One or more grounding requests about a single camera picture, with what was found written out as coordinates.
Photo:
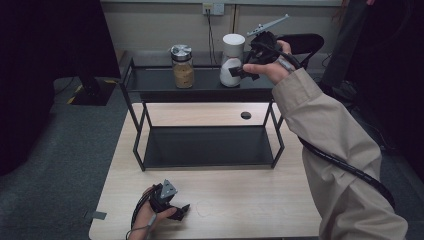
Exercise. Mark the black folding chair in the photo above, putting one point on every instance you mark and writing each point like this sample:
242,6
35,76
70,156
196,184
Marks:
306,43

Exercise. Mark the white bottle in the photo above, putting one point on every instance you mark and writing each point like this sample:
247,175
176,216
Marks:
233,45

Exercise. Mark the black curtain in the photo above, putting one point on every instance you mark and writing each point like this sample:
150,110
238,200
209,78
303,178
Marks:
400,83
33,66

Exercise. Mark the white wall outlet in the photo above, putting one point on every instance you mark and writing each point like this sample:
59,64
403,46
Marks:
213,8

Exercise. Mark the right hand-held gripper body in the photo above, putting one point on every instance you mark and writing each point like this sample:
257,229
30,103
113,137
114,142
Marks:
263,46

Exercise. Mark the person's right hand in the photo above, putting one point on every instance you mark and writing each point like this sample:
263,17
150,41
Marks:
276,71

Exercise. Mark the glass jar with metal lid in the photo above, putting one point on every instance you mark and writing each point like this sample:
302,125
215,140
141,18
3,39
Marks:
182,75

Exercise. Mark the dark grey floor stand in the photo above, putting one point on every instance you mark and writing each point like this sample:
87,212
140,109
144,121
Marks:
346,50

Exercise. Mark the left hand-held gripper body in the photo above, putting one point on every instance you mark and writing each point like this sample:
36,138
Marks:
163,200

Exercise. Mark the black two-tier metal rack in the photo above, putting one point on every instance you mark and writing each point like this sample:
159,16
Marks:
206,146

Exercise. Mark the person's left hand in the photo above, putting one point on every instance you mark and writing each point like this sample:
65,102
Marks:
145,218

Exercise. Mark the black stand base yellow stripes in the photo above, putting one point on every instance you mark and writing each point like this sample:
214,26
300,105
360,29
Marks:
96,95

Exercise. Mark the grey tape strip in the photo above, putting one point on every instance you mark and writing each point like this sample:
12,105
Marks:
96,215

